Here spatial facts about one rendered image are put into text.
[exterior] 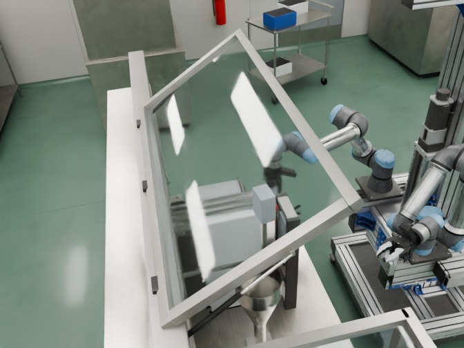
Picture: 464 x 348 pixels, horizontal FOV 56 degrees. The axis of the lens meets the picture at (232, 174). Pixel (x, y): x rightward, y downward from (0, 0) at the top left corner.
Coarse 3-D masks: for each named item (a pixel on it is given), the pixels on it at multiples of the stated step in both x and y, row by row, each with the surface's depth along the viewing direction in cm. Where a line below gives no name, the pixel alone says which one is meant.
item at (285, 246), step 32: (256, 64) 151; (160, 96) 184; (288, 96) 128; (320, 160) 104; (352, 192) 93; (320, 224) 93; (160, 256) 118; (256, 256) 98; (288, 256) 95; (160, 288) 110; (224, 288) 99; (160, 320) 103
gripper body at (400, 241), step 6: (420, 234) 177; (396, 240) 175; (402, 240) 174; (408, 240) 174; (420, 240) 176; (396, 246) 175; (414, 246) 179; (390, 252) 179; (402, 258) 175; (408, 258) 176
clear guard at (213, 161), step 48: (240, 48) 168; (192, 96) 167; (240, 96) 147; (192, 144) 146; (240, 144) 130; (288, 144) 117; (192, 192) 130; (240, 192) 117; (288, 192) 106; (336, 192) 97; (192, 240) 116; (240, 240) 106; (192, 288) 106
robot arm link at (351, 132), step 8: (352, 120) 224; (360, 120) 222; (344, 128) 218; (352, 128) 219; (360, 128) 219; (328, 136) 213; (336, 136) 213; (344, 136) 215; (352, 136) 218; (360, 136) 220; (328, 144) 210; (336, 144) 213
